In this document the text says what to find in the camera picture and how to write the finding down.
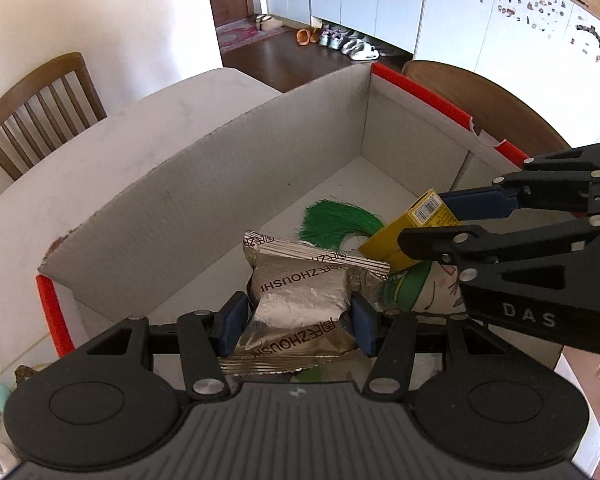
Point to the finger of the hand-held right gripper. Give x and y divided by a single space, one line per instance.
480 202
430 244

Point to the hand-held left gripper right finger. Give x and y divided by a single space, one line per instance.
362 325

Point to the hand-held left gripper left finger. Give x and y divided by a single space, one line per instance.
232 322

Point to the yellow small carton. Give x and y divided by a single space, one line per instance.
395 235

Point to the silver foil snack packet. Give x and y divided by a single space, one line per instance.
300 290

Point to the red cardboard box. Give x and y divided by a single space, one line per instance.
180 200

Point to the green white cartoon pouch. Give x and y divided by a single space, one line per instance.
425 290

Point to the green tassel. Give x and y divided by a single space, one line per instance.
325 222

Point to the wooden dining chair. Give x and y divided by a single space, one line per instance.
480 95
30 90

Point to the white fridge with magnets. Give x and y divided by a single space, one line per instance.
520 35

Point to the row of shoes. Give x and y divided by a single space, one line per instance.
355 42

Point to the orange slippers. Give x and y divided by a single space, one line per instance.
308 36

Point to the white slippers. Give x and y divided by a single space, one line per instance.
267 22

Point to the patterned door rug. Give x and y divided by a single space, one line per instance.
240 37

